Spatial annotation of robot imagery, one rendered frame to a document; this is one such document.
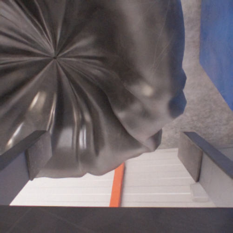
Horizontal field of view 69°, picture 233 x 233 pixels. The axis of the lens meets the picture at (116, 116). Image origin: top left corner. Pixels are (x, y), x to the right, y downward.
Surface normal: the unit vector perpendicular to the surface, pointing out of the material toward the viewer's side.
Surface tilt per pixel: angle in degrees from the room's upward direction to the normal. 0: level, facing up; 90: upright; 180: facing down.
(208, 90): 0
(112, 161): 9
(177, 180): 90
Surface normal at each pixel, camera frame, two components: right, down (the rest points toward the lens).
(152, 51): -0.41, 0.46
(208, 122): -0.12, 0.61
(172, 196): -0.25, -0.78
